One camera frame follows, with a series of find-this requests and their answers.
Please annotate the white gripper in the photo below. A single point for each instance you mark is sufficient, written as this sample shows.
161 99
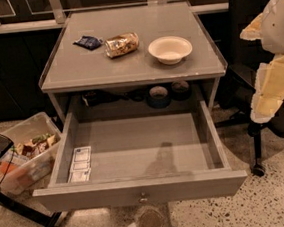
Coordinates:
279 27

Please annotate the open grey top drawer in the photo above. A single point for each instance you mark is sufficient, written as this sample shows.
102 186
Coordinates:
170 156

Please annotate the round metal drawer knob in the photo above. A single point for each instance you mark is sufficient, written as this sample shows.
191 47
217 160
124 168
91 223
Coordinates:
143 198

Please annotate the black office chair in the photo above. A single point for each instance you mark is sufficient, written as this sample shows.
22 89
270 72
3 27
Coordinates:
254 82

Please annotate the dark tape roll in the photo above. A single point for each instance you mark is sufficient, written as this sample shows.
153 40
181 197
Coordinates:
180 90

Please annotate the white bowl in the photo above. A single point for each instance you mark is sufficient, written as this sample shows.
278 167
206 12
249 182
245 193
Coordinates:
170 50

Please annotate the blue tape roll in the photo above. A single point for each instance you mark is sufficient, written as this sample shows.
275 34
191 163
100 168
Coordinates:
158 97

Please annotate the blue snack packet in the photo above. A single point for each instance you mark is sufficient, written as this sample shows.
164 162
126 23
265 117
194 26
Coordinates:
88 42

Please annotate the grey cabinet with shelf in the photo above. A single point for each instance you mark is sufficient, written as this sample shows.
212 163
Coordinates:
73 68

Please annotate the round glass jar on floor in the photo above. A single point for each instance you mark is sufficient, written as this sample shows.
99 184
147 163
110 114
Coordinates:
150 216

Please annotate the white sachet packets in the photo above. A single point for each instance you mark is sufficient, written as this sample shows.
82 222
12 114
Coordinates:
80 167

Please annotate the clear plastic storage bin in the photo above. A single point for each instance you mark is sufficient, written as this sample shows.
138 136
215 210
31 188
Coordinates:
18 172

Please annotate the snack items in bin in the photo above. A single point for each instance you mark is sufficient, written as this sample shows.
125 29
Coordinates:
35 146

